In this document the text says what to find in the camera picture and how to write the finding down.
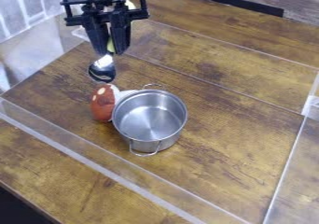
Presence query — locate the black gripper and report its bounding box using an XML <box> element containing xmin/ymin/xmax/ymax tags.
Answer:
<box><xmin>61</xmin><ymin>0</ymin><xmax>149</xmax><ymax>56</ymax></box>

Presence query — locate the green handled metal spoon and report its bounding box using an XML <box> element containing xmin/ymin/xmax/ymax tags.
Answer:
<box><xmin>88</xmin><ymin>0</ymin><xmax>136</xmax><ymax>83</ymax></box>

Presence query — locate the red toy mushroom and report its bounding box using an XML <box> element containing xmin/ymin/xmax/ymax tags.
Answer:
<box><xmin>89</xmin><ymin>84</ymin><xmax>135</xmax><ymax>121</ymax></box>

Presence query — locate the small steel pot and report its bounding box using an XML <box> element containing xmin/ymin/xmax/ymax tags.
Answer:
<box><xmin>112</xmin><ymin>84</ymin><xmax>188</xmax><ymax>157</ymax></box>

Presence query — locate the clear acrylic front barrier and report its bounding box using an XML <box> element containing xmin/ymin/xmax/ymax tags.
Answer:
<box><xmin>0</xmin><ymin>97</ymin><xmax>249</xmax><ymax>224</ymax></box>

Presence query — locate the clear acrylic right panel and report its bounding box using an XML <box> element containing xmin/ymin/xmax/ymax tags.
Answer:
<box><xmin>263</xmin><ymin>74</ymin><xmax>319</xmax><ymax>224</ymax></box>

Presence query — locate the clear acrylic triangle bracket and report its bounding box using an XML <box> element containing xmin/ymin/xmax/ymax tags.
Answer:
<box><xmin>71</xmin><ymin>27</ymin><xmax>89</xmax><ymax>41</ymax></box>

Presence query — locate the black wall strip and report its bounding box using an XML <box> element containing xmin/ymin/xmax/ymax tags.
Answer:
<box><xmin>208</xmin><ymin>0</ymin><xmax>284</xmax><ymax>17</ymax></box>

